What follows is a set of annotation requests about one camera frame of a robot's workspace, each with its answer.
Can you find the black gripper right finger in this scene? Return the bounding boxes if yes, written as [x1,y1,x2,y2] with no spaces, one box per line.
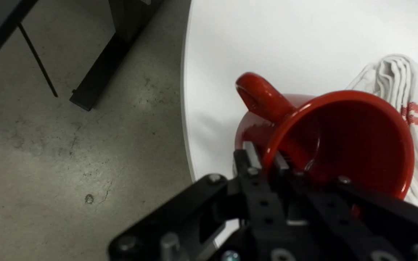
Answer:
[271,154,418,261]

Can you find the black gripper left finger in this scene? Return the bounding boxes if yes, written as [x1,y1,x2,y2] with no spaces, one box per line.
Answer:
[107,142,293,261]

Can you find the red mug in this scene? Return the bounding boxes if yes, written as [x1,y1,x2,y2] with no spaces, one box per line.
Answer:
[233,71,416,202]

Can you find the black robot desk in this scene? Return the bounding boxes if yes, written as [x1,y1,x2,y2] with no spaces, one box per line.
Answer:
[0,0,167,113]

